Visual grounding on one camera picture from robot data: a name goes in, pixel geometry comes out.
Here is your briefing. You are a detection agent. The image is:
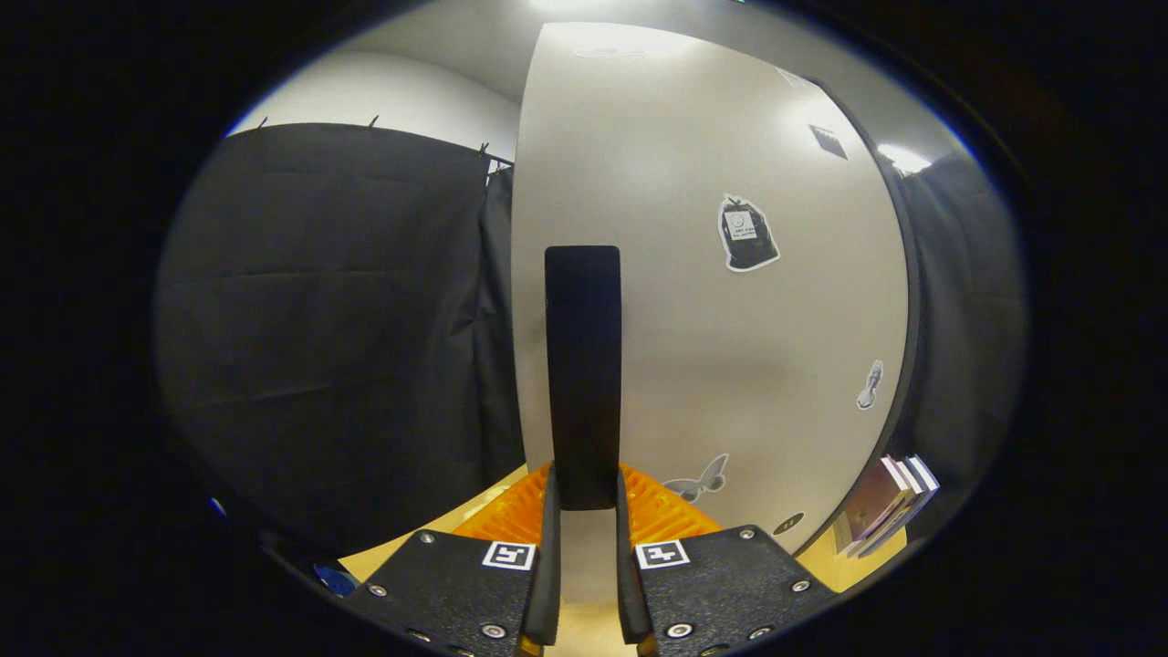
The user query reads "black backdrop cloth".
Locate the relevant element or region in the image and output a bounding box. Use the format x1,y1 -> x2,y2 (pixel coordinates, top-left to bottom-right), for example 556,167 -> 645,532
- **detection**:
155,123 -> 1027,558

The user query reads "dark cover book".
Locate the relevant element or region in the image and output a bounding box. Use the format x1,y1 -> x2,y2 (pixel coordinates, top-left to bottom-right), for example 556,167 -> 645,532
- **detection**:
858,456 -> 928,553

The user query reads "grey cabinet door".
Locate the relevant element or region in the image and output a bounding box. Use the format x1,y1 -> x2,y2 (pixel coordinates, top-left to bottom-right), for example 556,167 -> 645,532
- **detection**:
511,23 -> 913,558

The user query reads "black door handle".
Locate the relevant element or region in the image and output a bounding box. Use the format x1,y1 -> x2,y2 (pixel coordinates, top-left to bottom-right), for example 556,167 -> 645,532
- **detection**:
545,245 -> 623,512

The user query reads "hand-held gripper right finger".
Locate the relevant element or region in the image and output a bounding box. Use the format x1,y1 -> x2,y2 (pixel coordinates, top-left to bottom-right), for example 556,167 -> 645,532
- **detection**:
615,465 -> 837,657

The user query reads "small ceiling light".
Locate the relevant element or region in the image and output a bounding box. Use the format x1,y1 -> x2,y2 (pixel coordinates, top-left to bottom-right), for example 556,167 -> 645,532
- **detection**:
879,143 -> 933,175

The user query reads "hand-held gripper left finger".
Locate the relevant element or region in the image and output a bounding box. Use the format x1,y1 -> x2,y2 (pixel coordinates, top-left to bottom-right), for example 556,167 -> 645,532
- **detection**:
342,463 -> 562,657

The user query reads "pink cover book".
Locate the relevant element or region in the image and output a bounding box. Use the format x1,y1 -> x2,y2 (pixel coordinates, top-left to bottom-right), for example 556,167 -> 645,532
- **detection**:
835,456 -> 909,558

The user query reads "blue white book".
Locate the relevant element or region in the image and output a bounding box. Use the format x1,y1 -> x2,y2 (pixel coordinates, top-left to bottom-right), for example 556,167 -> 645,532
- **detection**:
867,454 -> 941,548

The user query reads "dark grey cabinet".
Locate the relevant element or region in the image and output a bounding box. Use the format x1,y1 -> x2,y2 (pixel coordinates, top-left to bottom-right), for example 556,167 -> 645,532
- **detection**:
776,68 -> 924,558

